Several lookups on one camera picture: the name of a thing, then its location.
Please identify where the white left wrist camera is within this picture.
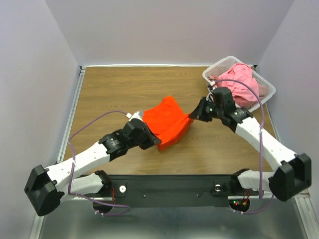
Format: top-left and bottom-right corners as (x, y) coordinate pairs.
(126, 111), (144, 121)

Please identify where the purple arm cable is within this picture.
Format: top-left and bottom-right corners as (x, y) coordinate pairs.
(208, 79), (274, 215)
(67, 111), (131, 217)

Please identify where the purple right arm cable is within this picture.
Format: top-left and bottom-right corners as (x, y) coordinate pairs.
(208, 79), (274, 215)

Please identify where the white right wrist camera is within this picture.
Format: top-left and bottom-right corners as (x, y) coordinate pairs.
(206, 82), (216, 102)

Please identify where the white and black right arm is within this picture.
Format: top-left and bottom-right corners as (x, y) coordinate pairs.
(189, 87), (312, 202)

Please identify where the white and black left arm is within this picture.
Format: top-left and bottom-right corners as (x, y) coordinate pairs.
(24, 116), (161, 217)

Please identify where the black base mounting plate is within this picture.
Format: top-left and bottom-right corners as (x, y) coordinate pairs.
(90, 174), (257, 209)

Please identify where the orange t shirt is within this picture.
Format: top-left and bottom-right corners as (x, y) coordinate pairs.
(143, 96), (193, 151)

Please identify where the white perforated plastic basket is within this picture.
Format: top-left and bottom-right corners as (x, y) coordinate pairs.
(202, 56), (276, 112)

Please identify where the dusty pink t shirt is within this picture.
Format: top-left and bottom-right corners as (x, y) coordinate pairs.
(208, 77), (269, 110)

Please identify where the aluminium frame rail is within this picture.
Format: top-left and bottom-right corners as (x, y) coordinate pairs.
(28, 65), (87, 239)

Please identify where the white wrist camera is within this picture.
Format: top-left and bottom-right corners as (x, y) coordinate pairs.
(206, 82), (216, 102)
(126, 111), (144, 121)

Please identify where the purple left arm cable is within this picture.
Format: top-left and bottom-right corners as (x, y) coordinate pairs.
(67, 111), (131, 217)

